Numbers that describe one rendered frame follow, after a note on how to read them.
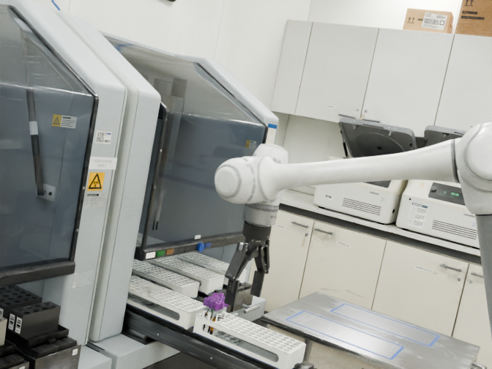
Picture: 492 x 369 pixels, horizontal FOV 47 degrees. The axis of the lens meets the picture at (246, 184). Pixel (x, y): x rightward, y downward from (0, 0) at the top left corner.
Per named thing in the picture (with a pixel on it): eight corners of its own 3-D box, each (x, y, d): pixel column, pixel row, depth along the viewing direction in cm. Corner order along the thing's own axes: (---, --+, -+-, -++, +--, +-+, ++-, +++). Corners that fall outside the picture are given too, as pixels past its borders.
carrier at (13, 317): (47, 323, 144) (50, 301, 143) (52, 326, 143) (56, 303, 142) (6, 334, 134) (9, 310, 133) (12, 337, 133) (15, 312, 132)
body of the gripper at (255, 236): (262, 228, 147) (255, 262, 148) (277, 225, 154) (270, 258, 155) (238, 220, 151) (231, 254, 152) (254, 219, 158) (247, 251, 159)
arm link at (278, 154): (252, 196, 159) (230, 198, 147) (263, 141, 157) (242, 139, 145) (288, 206, 154) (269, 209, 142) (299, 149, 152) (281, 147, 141)
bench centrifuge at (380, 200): (310, 206, 395) (328, 113, 387) (344, 203, 447) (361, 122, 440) (386, 226, 366) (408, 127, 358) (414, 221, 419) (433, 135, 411)
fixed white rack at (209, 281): (139, 271, 206) (142, 255, 206) (157, 268, 215) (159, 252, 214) (206, 298, 192) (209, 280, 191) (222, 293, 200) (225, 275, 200)
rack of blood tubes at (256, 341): (190, 336, 158) (195, 315, 157) (211, 328, 166) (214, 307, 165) (285, 377, 143) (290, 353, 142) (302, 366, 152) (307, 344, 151)
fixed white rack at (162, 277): (109, 278, 193) (112, 261, 193) (129, 274, 202) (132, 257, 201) (179, 306, 179) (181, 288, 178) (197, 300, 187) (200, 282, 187)
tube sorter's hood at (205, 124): (24, 217, 188) (52, 23, 181) (145, 209, 241) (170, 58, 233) (142, 262, 163) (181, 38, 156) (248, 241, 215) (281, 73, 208)
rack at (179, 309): (107, 299, 173) (110, 280, 172) (129, 293, 182) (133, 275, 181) (185, 333, 159) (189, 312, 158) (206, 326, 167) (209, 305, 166)
